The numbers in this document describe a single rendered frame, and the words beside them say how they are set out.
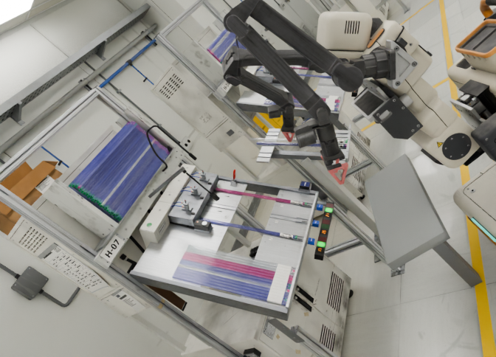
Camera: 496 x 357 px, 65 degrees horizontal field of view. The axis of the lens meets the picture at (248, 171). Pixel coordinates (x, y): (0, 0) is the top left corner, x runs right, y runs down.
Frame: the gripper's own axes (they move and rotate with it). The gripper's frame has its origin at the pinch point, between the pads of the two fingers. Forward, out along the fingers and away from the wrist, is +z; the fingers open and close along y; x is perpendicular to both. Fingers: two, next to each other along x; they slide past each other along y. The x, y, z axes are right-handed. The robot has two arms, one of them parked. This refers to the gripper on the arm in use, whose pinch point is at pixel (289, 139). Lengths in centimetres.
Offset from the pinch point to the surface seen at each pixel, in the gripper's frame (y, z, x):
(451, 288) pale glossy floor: 35, 60, 82
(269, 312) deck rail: 84, 28, 5
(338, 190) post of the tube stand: -8.4, 39.4, 24.5
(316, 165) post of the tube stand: -8.7, 22.3, 12.0
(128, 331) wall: 39, 156, -131
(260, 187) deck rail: 15.4, 21.3, -14.9
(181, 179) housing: 27, 10, -54
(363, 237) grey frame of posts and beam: 14, 53, 40
